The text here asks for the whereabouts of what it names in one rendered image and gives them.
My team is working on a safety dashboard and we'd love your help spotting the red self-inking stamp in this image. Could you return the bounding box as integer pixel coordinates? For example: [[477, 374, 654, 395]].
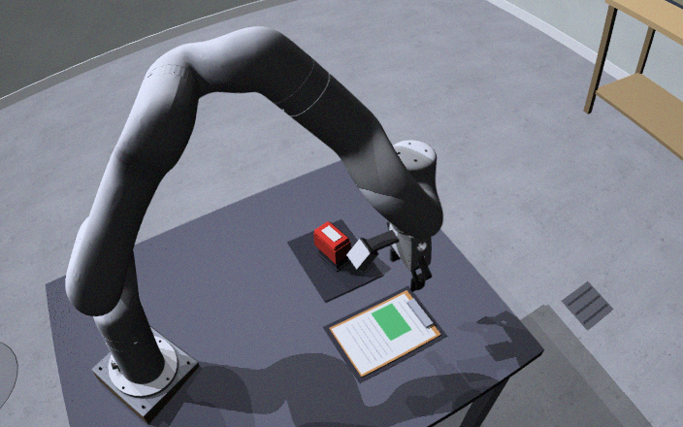
[[313, 221, 351, 272]]

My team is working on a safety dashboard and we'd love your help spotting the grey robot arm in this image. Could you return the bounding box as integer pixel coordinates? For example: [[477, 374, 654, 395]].
[[65, 26, 443, 398]]

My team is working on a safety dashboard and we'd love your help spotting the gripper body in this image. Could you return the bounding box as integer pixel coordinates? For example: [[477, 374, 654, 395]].
[[389, 224, 432, 272]]

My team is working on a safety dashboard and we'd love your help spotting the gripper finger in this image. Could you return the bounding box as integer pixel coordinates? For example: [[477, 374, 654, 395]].
[[387, 222, 401, 262], [410, 256, 432, 292]]

